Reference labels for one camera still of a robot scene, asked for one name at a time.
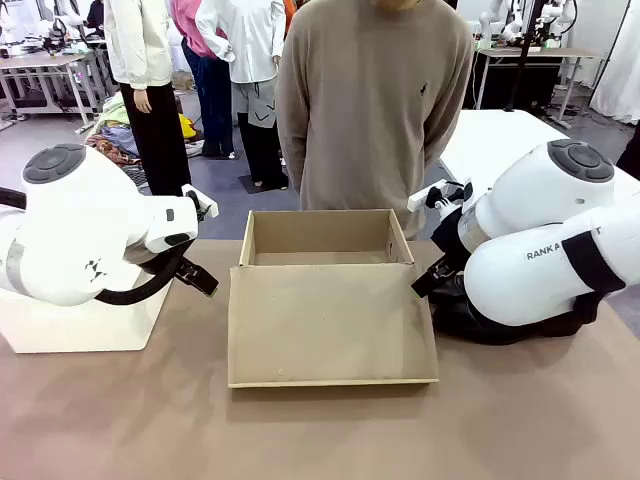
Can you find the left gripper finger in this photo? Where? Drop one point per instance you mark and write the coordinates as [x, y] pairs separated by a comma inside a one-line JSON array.
[[199, 286], [202, 275]]

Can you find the person in beige sweater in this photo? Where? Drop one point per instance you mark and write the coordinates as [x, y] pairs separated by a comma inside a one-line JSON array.
[[370, 100]]

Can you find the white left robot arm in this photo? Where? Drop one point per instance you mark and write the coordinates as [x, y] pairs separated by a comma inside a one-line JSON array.
[[75, 225]]

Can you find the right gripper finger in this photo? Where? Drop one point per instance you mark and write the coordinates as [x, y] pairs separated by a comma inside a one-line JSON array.
[[434, 276], [440, 285]]

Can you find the white hanging cloth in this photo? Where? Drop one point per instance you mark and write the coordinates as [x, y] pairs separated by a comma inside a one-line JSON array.
[[620, 65]]

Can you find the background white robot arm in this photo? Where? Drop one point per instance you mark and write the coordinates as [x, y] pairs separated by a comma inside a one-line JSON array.
[[557, 17], [70, 20], [492, 20]]

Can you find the person in black clothing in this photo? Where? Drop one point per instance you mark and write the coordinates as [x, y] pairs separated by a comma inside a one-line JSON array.
[[631, 155]]

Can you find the black leather shoe with buckle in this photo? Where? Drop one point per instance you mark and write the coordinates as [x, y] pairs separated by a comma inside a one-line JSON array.
[[500, 332]]

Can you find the white plastic storage box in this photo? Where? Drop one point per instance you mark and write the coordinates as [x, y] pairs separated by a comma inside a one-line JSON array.
[[100, 330]]

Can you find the background table with robots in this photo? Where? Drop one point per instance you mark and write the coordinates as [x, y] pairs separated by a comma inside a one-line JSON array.
[[530, 54]]

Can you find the grey background desk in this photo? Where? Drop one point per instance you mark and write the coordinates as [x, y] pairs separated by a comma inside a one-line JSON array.
[[40, 62]]

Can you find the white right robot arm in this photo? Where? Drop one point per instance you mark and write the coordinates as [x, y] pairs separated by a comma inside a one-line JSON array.
[[525, 280]]

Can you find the mannequin white shirt grey shorts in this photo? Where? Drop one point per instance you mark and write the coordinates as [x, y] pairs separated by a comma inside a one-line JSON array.
[[255, 50]]

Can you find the figure white jacket black trousers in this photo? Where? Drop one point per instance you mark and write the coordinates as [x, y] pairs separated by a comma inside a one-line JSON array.
[[150, 140]]

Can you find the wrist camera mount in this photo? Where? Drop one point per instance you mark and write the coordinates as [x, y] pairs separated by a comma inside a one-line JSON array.
[[207, 207], [420, 197]]

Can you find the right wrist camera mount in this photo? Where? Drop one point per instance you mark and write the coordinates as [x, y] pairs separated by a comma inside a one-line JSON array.
[[420, 197]]

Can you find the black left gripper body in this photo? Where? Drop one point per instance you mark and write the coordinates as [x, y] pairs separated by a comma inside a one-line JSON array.
[[181, 270]]

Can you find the yellow garment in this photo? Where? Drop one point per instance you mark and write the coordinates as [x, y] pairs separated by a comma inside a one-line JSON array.
[[187, 127]]

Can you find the brown cardboard shoe box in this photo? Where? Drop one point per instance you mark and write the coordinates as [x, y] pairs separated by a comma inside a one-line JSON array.
[[325, 320]]

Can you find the colourful clothes pile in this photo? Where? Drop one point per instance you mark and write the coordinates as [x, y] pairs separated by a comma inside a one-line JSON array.
[[115, 135]]

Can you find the white table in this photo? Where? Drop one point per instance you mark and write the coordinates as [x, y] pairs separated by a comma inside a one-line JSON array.
[[490, 145]]

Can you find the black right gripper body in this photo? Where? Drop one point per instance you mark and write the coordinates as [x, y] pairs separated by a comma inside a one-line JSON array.
[[450, 245]]

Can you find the mannequin pink top blue trousers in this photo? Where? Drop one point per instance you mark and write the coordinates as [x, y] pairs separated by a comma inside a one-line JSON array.
[[212, 100]]

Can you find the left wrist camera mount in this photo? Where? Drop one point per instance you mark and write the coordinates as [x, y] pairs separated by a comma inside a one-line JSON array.
[[207, 207]]

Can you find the black pole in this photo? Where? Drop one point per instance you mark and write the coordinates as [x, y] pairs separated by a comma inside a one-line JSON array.
[[525, 50]]

